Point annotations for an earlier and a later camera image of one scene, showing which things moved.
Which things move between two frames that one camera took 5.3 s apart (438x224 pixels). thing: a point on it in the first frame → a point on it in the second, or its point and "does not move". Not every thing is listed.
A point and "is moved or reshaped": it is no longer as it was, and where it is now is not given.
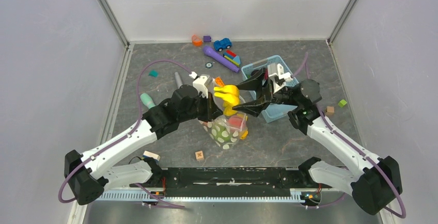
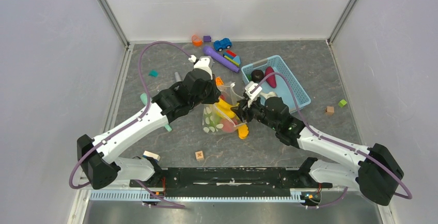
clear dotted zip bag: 225,130 → 219,117
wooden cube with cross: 199,155 does not move
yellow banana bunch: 230,95 is moved or reshaped
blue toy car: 222,44 does not move
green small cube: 342,102 does not move
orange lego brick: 219,81 does not move
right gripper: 254,107 → 243,110
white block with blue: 148,154 does not move
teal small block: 154,73 does not move
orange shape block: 196,41 does not move
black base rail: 234,181 does not move
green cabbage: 222,132 is moved or reshaped
